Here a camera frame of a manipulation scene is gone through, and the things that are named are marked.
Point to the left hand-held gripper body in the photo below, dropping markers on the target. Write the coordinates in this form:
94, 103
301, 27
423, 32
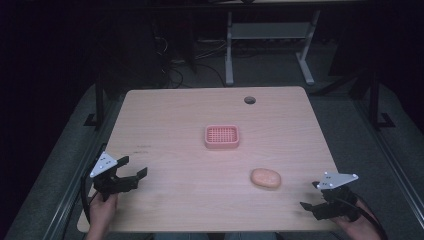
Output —
111, 184

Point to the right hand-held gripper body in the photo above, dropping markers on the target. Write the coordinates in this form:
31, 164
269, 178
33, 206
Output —
338, 200

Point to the orange soap bar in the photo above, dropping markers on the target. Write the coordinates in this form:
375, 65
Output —
265, 178

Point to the pink soap dish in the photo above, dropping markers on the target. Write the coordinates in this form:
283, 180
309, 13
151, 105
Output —
221, 136

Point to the person's left hand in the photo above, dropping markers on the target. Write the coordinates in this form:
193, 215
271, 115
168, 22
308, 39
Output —
101, 211

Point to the person's right hand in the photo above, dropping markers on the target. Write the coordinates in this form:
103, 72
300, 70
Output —
358, 228

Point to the black metal stand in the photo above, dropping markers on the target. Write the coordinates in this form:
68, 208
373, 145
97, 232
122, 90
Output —
376, 100
98, 103

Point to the white metal desk frame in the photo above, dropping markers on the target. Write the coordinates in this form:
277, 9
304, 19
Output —
269, 30

